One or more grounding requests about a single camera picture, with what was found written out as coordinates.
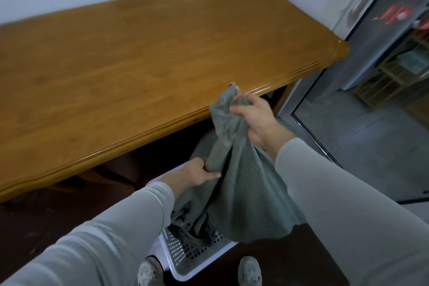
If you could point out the person's left hand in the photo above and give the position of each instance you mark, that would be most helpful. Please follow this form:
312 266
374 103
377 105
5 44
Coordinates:
191 173

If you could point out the person's right hand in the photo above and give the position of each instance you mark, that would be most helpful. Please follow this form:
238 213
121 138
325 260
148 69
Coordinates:
259 118

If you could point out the person's left thumb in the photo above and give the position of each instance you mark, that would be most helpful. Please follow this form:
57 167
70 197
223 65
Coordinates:
211 175

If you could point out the person's right thumb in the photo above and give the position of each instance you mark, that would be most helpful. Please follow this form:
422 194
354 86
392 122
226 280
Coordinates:
238 113

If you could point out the grey-green cloth garment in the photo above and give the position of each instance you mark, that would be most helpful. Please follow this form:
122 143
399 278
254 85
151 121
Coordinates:
234 182

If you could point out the person's left forearm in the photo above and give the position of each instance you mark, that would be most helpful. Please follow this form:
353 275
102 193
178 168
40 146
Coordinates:
90 239

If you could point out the person's right forearm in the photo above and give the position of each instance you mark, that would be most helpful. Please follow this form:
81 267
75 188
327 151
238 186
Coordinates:
348 215

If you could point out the white perforated laundry basket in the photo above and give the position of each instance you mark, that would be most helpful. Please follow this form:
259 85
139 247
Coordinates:
191 249

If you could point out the wooden table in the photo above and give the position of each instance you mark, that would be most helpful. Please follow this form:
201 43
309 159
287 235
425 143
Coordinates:
144 71

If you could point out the person's right grey shoe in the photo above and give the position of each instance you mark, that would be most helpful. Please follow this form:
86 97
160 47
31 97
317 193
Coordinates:
249 272

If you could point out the person's grey shoe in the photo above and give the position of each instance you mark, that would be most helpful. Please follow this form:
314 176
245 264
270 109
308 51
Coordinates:
149 272
249 272

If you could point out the person's left grey shoe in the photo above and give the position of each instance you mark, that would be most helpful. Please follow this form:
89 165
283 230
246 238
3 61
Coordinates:
149 272

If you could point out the glass sliding door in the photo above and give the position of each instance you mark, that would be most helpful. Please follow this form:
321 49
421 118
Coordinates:
365 71

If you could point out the wooden rack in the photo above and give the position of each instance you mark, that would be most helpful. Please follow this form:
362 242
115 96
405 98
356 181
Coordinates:
393 74

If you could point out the red hanging item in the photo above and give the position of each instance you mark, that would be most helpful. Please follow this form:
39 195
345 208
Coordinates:
395 14

